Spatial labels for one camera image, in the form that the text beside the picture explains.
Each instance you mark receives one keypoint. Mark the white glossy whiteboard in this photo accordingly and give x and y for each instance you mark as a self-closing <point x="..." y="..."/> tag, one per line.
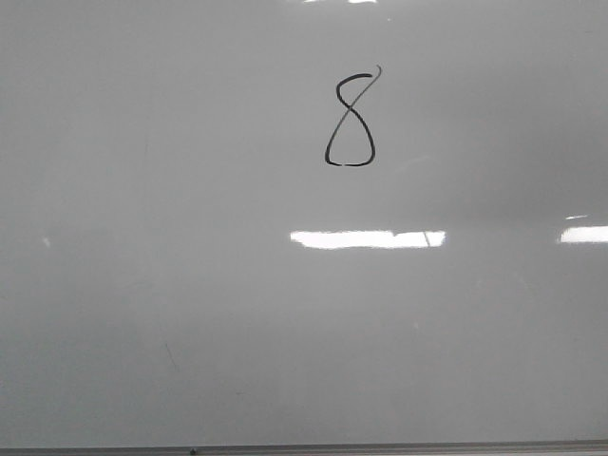
<point x="303" y="222"/>

